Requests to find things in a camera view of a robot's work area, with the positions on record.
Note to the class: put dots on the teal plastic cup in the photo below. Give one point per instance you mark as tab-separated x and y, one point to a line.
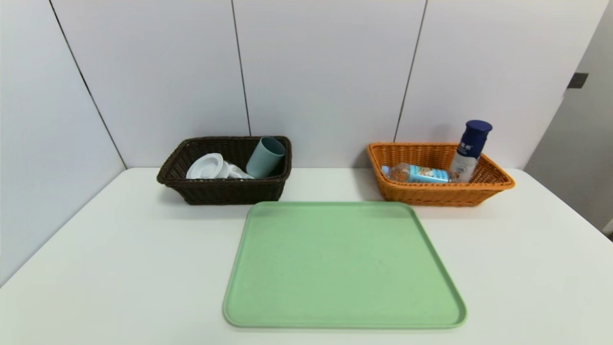
265	157

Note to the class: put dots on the clear slim spray bottle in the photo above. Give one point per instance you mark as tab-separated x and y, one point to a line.
238	172

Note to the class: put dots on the white round plastic container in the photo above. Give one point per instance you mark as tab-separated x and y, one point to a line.
206	167

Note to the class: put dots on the clear water bottle blue cap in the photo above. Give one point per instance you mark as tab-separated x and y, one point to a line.
421	174

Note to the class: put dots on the white yogurt bottle navy cap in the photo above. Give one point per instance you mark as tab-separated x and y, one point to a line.
470	146

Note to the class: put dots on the dark brown wicker basket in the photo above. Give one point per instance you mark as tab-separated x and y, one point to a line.
215	191

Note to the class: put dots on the orange wicker basket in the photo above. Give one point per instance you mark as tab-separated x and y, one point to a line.
445	194

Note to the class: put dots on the light green plastic tray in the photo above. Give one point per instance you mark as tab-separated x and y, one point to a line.
345	287

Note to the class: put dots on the dark wall fixture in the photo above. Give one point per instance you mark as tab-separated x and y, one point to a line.
577	80

